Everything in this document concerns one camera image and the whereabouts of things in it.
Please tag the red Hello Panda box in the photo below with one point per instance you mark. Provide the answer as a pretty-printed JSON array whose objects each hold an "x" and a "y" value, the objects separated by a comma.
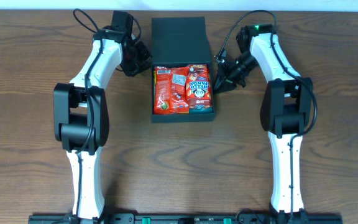
[{"x": 198, "y": 85}]

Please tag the red candy bag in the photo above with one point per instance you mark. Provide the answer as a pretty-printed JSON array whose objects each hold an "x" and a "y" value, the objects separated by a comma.
[{"x": 169, "y": 87}]

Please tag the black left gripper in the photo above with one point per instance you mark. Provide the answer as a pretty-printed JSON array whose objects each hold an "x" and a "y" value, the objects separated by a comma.
[{"x": 140, "y": 58}]

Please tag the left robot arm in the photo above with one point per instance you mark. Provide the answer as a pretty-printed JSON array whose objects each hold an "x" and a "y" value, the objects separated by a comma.
[{"x": 80, "y": 111}]

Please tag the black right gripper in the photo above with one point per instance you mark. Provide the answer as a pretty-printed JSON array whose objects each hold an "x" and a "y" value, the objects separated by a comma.
[{"x": 229, "y": 75}]

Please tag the black gift box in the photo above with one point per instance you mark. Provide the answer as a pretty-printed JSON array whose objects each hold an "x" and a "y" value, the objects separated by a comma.
[{"x": 178, "y": 42}]

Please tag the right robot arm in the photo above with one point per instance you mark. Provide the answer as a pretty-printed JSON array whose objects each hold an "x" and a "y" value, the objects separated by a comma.
[{"x": 285, "y": 109}]

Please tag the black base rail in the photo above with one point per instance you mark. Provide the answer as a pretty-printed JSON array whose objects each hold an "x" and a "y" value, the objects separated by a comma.
[{"x": 128, "y": 218}]

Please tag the teal Chunkies cookie box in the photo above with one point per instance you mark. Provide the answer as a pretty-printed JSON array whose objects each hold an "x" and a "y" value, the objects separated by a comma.
[{"x": 200, "y": 109}]

